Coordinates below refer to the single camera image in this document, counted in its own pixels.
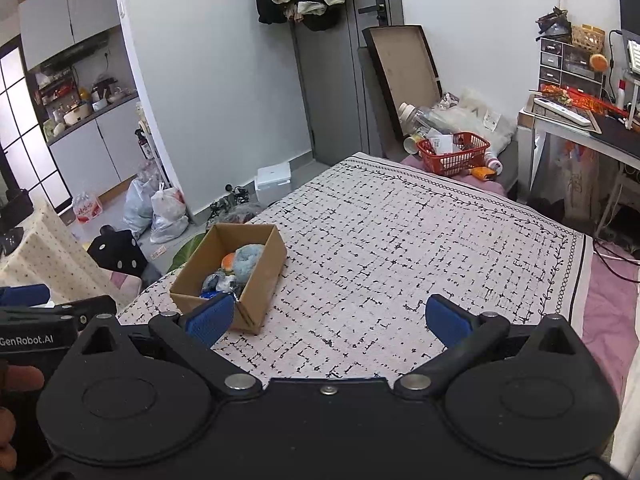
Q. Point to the red white printed bag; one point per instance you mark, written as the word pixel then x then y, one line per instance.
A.
pixel 87 207

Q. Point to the white crumpled bag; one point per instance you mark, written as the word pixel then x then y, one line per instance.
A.
pixel 480 112

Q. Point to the paper cup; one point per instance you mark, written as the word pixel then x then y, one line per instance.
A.
pixel 414 144

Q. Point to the blue felt animal toy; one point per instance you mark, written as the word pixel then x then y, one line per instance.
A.
pixel 227 282

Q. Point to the computer monitor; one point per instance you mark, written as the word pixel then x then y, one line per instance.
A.
pixel 627 5

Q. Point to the person's left hand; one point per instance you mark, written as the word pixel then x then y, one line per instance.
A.
pixel 20 377

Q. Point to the cream dotted cloth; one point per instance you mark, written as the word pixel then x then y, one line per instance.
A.
pixel 45 255

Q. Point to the white desk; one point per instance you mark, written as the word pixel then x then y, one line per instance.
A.
pixel 575 135

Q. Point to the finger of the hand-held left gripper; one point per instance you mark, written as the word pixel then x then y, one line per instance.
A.
pixel 25 294

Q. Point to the white kitchen cabinet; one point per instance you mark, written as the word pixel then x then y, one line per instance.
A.
pixel 95 150

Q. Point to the green leaf print item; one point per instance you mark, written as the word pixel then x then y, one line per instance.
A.
pixel 187 252

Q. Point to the orange green plush toy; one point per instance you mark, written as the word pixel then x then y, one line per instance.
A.
pixel 228 261

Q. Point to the orange snack packet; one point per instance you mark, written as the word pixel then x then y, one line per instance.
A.
pixel 482 173

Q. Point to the cardboard box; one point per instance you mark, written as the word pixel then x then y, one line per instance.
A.
pixel 260 280

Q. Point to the clear plastic bottle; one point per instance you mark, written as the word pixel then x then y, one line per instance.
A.
pixel 415 115

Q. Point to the grey door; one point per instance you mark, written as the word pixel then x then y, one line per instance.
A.
pixel 340 85

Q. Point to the small drawer organizer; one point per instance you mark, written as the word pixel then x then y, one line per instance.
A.
pixel 570 67

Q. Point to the fluffy blue plush toy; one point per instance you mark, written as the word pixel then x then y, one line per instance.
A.
pixel 249 261

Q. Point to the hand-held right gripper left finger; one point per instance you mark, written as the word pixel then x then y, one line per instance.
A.
pixel 212 317

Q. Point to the white upper cabinet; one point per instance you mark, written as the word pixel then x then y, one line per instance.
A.
pixel 65 15

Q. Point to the white flat box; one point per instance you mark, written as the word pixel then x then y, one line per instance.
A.
pixel 272 177

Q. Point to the white power strip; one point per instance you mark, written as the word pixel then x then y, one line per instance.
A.
pixel 560 110

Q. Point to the orange ball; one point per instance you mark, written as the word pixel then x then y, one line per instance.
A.
pixel 598 61

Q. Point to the pink capped bottle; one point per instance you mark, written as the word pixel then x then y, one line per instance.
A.
pixel 492 160

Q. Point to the wicker basket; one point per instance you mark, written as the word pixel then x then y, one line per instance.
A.
pixel 587 39

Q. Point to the brown framed board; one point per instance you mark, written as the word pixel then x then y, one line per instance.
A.
pixel 407 72

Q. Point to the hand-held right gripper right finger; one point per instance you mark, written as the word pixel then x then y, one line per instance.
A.
pixel 445 322

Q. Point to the white red plastic bag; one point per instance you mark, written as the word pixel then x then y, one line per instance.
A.
pixel 167 215

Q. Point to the red plastic basket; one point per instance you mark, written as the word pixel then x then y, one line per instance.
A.
pixel 452 157

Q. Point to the black patterned white blanket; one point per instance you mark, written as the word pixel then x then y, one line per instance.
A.
pixel 400 240

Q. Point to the black dotted cushion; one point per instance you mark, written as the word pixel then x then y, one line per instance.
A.
pixel 117 252

